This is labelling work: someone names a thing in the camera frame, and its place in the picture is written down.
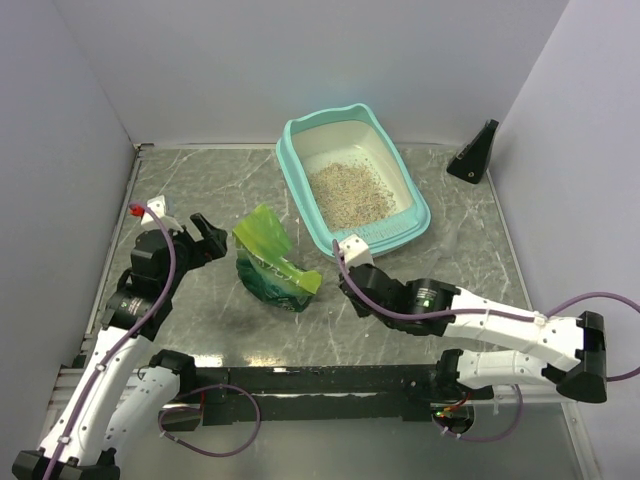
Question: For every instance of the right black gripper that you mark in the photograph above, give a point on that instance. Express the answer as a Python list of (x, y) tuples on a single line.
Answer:
[(362, 312)]

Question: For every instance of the cat litter in box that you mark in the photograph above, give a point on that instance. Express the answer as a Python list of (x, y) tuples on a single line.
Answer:
[(350, 196)]

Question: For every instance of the black wedge stand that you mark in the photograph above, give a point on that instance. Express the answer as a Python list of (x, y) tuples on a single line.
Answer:
[(471, 163)]

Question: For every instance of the green cat litter bag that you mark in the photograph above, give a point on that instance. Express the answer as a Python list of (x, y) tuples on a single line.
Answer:
[(262, 246)]

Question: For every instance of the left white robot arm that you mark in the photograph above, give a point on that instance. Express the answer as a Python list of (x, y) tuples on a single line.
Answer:
[(101, 421)]

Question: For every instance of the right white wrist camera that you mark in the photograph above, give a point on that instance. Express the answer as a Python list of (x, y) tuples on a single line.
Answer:
[(355, 252)]

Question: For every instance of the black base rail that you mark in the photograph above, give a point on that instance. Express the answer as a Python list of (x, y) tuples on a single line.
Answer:
[(305, 393)]

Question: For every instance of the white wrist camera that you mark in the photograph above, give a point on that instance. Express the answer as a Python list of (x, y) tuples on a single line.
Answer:
[(355, 252), (158, 211)]

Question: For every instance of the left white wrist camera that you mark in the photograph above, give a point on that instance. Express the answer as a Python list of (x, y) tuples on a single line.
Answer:
[(158, 211)]

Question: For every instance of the teal litter box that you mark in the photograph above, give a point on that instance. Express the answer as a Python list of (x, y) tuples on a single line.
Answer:
[(350, 135)]

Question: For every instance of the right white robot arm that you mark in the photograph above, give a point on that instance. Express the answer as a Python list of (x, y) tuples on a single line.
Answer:
[(568, 353)]

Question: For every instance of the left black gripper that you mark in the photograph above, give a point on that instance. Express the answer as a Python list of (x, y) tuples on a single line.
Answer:
[(211, 247)]

